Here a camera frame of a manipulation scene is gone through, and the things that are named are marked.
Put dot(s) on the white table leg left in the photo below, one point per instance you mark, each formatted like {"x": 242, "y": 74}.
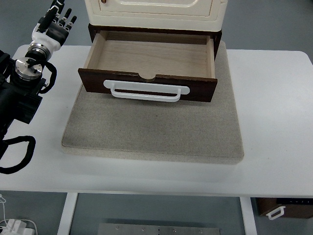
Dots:
{"x": 67, "y": 214}

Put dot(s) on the white drawer handle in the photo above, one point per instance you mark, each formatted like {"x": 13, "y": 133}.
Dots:
{"x": 146, "y": 91}

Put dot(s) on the cream cabinet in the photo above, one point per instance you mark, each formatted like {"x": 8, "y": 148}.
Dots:
{"x": 195, "y": 15}

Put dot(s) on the beige fabric mat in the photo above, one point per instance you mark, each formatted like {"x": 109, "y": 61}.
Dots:
{"x": 184, "y": 131}

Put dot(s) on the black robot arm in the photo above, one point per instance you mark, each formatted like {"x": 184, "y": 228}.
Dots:
{"x": 24, "y": 80}

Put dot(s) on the white power adapter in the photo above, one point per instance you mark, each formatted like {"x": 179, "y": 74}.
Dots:
{"x": 17, "y": 227}

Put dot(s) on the white robotic hand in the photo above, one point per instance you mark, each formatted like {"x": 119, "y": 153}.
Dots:
{"x": 48, "y": 34}

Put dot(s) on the dark wooden drawer housing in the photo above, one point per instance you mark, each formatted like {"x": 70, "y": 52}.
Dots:
{"x": 216, "y": 36}

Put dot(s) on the dark wooden drawer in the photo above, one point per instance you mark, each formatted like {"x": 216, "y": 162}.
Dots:
{"x": 169, "y": 59}

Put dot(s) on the brown box with white handle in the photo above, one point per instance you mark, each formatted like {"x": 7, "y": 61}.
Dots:
{"x": 274, "y": 208}

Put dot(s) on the white table leg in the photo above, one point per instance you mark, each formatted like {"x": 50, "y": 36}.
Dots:
{"x": 248, "y": 216}
{"x": 67, "y": 214}

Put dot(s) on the white table leg right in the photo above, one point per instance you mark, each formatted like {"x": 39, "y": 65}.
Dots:
{"x": 248, "y": 216}

